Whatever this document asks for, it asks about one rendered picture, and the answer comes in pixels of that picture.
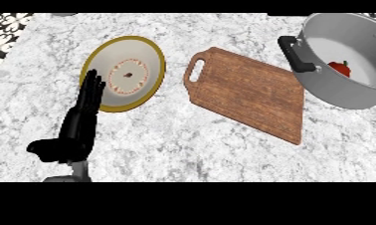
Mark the white plate with gold rim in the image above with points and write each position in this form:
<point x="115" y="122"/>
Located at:
<point x="129" y="71"/>

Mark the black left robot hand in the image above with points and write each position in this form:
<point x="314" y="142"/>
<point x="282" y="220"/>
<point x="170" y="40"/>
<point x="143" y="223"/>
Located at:
<point x="79" y="126"/>

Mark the brown wooden cutting board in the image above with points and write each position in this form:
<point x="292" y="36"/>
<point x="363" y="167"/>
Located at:
<point x="250" y="93"/>

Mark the red bell pepper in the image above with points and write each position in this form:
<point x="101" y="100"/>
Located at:
<point x="341" y="68"/>

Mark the grey metal pot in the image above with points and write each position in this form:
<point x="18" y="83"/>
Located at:
<point x="338" y="59"/>

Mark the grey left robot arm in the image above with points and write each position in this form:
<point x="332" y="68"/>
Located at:
<point x="76" y="172"/>

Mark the black and white patterned object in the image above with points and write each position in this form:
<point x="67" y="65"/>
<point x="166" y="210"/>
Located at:
<point x="9" y="31"/>

